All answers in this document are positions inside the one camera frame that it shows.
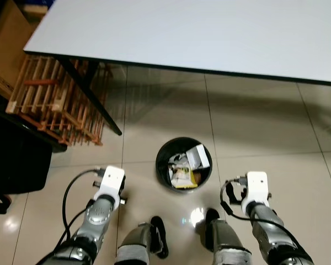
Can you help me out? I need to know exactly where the black round rubbish bin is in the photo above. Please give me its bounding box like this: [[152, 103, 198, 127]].
[[156, 137, 213, 193]]

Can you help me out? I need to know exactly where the robot left leg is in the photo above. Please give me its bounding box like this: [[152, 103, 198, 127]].
[[115, 215, 169, 265]]

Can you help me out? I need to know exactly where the robot leg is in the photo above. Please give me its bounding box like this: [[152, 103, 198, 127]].
[[115, 215, 169, 265], [201, 208, 253, 265]]

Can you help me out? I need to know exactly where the robot right leg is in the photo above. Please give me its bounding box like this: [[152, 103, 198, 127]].
[[201, 208, 253, 265]]

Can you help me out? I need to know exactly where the white card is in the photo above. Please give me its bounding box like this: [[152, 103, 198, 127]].
[[186, 145, 210, 169]]

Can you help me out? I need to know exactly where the yellow packet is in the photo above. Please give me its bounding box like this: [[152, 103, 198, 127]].
[[171, 166, 200, 190]]

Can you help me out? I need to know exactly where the crumpled white paper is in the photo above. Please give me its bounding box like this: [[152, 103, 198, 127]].
[[168, 153, 189, 172]]

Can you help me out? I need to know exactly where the black metal table leg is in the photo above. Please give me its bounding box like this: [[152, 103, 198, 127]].
[[54, 54, 123, 136]]

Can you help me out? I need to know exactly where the black bag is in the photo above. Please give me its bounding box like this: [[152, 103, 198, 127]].
[[0, 113, 54, 214]]

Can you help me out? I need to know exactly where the wooden slatted rack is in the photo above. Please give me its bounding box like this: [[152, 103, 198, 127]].
[[6, 54, 110, 147]]

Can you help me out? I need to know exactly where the brown cardboard box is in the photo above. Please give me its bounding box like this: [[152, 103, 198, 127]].
[[0, 0, 38, 100]]

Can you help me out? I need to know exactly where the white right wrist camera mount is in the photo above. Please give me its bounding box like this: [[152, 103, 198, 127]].
[[244, 171, 269, 216]]

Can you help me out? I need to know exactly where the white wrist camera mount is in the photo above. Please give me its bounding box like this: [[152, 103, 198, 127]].
[[244, 171, 269, 216], [97, 166, 126, 210]]

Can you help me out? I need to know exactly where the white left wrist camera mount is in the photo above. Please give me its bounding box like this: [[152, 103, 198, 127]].
[[97, 166, 126, 210]]

